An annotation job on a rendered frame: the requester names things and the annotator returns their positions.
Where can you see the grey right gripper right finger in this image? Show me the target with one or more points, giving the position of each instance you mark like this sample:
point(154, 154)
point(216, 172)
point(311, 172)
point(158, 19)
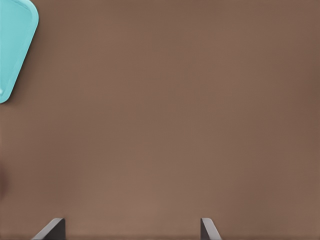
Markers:
point(208, 230)

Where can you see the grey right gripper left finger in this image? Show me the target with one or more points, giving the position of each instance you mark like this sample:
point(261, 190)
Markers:
point(53, 230)

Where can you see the turquoise plastic tray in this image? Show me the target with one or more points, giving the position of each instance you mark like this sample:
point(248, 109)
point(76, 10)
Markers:
point(15, 42)

